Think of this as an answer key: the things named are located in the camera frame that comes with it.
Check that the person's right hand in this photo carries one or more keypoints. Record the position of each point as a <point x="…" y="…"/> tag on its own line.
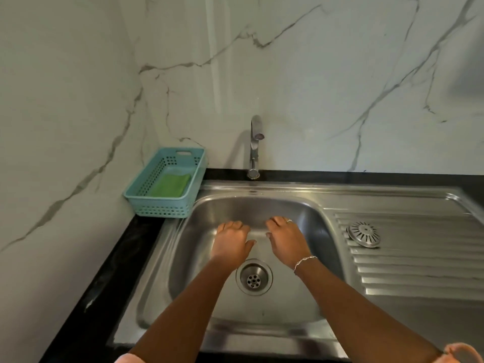
<point x="287" y="241"/>

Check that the person's left hand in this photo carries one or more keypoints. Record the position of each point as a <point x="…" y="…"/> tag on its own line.
<point x="230" y="243"/>

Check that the person's left thumb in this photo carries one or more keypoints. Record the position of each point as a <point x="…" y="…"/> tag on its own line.
<point x="250" y="244"/>

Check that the person's right thumb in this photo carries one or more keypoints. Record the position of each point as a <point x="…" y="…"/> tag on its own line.
<point x="269" y="236"/>

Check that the person's right forearm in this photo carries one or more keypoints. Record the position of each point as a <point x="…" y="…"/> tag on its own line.
<point x="363" y="317"/>

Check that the person's left forearm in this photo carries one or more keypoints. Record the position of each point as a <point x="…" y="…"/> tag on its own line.
<point x="181" y="313"/>

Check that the sink drain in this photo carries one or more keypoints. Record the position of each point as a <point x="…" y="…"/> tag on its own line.
<point x="254" y="277"/>

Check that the stainless steel sink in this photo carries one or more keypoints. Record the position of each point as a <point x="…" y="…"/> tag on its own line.
<point x="302" y="268"/>

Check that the chrome faucet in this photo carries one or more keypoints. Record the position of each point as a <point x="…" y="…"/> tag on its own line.
<point x="255" y="147"/>

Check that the round metal sink strainer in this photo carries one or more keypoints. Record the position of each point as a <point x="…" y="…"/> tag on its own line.
<point x="363" y="234"/>

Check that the green scrub sponge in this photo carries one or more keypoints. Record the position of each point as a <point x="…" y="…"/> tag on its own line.
<point x="170" y="185"/>

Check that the teal plastic basket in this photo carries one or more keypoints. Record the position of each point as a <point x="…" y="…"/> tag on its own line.
<point x="166" y="185"/>

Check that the pink left sleeve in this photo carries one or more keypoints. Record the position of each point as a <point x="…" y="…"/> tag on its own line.
<point x="128" y="359"/>

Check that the pink sleeve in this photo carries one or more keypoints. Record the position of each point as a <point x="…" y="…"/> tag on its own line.
<point x="128" y="359"/>
<point x="462" y="353"/>

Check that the pink right sleeve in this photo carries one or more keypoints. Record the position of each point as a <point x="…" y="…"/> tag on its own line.
<point x="462" y="353"/>

